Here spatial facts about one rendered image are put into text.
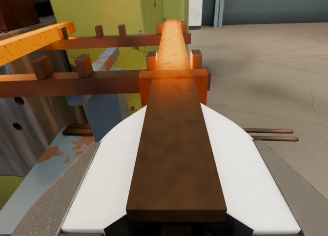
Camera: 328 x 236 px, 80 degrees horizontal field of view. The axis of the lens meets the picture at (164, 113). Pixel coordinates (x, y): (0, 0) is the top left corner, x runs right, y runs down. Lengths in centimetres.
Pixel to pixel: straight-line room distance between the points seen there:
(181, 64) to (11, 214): 41
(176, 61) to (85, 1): 49
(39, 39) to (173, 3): 72
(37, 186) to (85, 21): 44
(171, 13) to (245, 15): 554
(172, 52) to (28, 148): 58
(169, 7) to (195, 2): 468
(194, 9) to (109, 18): 513
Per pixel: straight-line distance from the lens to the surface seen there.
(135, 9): 60
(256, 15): 658
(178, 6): 102
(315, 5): 702
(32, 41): 40
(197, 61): 21
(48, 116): 65
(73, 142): 57
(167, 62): 18
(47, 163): 54
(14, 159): 79
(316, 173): 154
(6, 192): 98
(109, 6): 62
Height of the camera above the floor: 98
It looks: 32 degrees down
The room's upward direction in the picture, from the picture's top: 3 degrees counter-clockwise
